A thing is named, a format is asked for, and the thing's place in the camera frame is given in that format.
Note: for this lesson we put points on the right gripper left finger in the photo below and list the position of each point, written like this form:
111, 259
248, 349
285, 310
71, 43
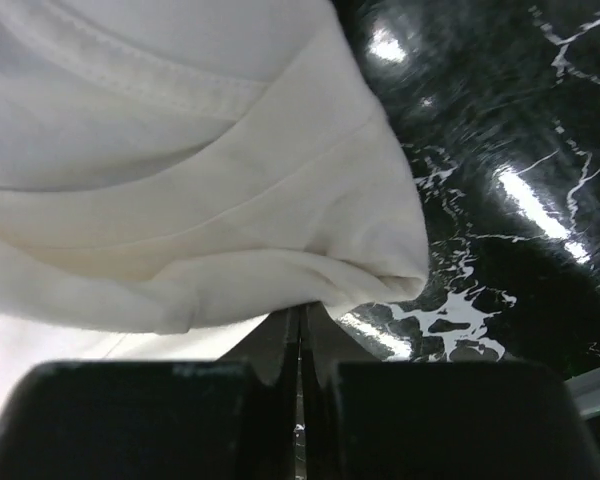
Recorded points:
232, 418

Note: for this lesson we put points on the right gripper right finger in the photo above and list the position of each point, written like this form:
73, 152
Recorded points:
367, 419

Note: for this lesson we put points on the cream white t shirt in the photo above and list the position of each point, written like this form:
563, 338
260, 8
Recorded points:
172, 170

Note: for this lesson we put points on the aluminium rail frame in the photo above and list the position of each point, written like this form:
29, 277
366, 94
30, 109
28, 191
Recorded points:
585, 390

